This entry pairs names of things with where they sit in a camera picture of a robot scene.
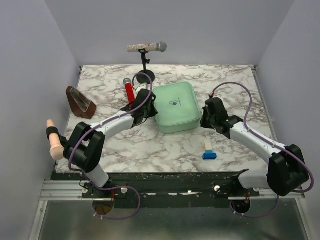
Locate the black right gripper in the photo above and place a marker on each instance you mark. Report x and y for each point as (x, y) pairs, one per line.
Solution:
(203, 122)

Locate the glitter microphone on stand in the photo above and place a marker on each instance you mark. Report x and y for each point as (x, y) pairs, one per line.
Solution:
(148, 47)

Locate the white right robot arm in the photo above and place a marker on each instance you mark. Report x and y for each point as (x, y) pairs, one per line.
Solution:
(285, 171)

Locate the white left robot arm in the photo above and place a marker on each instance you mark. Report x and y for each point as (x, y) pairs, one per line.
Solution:
(84, 147)

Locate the beige microphone on stand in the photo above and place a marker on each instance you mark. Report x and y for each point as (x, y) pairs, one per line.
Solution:
(56, 148)

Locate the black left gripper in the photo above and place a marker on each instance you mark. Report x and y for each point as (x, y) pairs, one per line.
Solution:
(152, 112)

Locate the brown metronome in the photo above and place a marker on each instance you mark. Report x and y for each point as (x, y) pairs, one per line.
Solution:
(80, 105)

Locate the red microphone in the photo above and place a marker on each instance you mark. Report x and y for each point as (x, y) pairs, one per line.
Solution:
(127, 82)

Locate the black microphone stand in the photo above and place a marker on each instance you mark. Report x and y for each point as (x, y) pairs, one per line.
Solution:
(145, 74)

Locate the blue white toy brick stack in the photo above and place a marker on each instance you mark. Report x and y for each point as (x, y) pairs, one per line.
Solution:
(209, 154)

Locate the green medicine kit case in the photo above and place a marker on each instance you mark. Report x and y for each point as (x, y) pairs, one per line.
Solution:
(178, 108)

